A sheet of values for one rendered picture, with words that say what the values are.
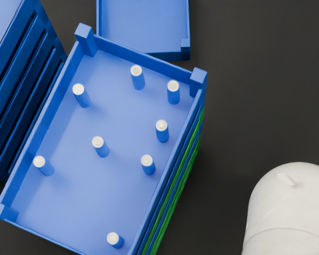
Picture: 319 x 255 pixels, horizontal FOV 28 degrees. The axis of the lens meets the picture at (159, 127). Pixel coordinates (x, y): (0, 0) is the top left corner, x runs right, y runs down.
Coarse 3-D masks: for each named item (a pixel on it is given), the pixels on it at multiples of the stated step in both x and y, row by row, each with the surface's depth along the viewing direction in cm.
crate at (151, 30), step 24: (96, 0) 139; (120, 0) 145; (144, 0) 144; (168, 0) 144; (96, 24) 138; (120, 24) 143; (144, 24) 143; (168, 24) 143; (144, 48) 141; (168, 48) 141
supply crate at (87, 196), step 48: (96, 48) 98; (96, 96) 97; (144, 96) 97; (192, 96) 96; (48, 144) 95; (144, 144) 95; (48, 192) 93; (96, 192) 93; (144, 192) 93; (96, 240) 91
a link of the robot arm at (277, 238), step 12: (276, 228) 60; (288, 228) 60; (252, 240) 61; (264, 240) 60; (276, 240) 59; (288, 240) 58; (300, 240) 58; (312, 240) 59; (252, 252) 59; (264, 252) 58; (276, 252) 57; (288, 252) 57; (300, 252) 57; (312, 252) 57
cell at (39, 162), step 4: (36, 156) 88; (40, 156) 88; (36, 160) 88; (40, 160) 88; (44, 160) 88; (36, 164) 88; (40, 164) 88; (44, 164) 88; (48, 164) 90; (40, 168) 88; (44, 168) 89; (48, 168) 91; (52, 168) 93; (44, 172) 91; (48, 172) 92; (52, 172) 93
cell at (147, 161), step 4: (144, 156) 88; (148, 156) 88; (140, 160) 88; (144, 160) 87; (148, 160) 87; (152, 160) 88; (144, 164) 87; (148, 164) 87; (152, 164) 88; (144, 168) 89; (148, 168) 89; (152, 168) 90; (144, 172) 93; (148, 172) 91; (152, 172) 92
